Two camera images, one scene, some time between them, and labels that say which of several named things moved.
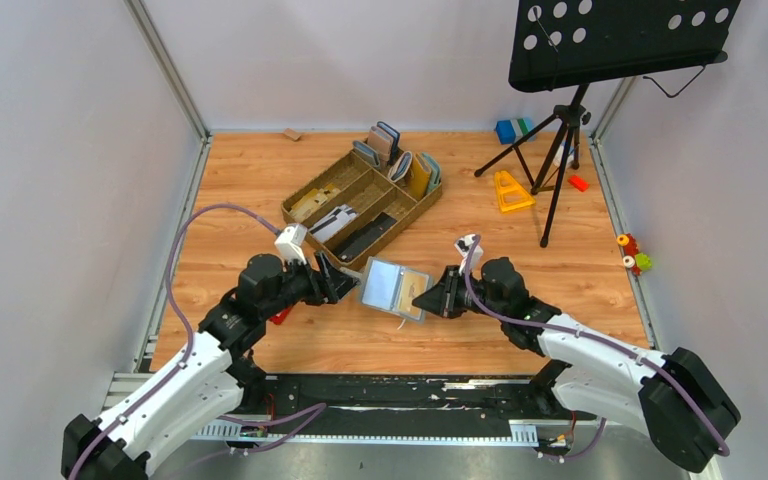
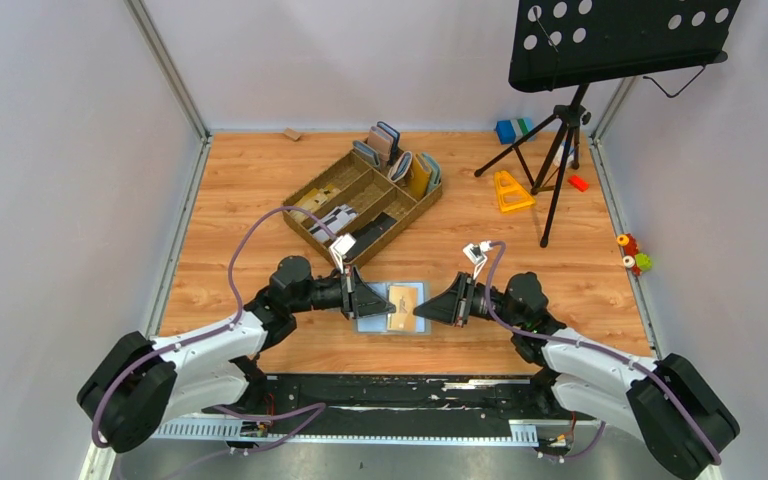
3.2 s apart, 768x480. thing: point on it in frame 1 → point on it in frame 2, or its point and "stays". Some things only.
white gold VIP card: [411, 286] → [404, 299]
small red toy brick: [579, 183] stays
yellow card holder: [420, 177] stays
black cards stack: [365, 235] stays
